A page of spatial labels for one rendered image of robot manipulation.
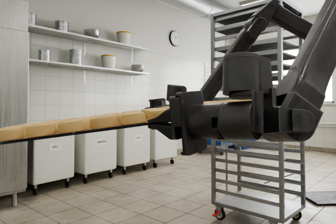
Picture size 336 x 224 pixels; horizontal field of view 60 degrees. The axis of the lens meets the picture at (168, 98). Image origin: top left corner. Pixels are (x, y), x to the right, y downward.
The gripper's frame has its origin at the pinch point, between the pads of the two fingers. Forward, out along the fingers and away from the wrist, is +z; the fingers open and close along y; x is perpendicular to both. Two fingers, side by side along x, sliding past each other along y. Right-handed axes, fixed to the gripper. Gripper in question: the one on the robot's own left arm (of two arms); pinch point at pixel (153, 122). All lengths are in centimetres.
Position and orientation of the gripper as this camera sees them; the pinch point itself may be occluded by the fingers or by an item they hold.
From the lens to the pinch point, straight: 54.0
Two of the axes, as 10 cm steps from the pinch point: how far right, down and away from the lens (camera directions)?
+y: 0.9, 10.0, 0.0
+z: -8.0, 0.7, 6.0
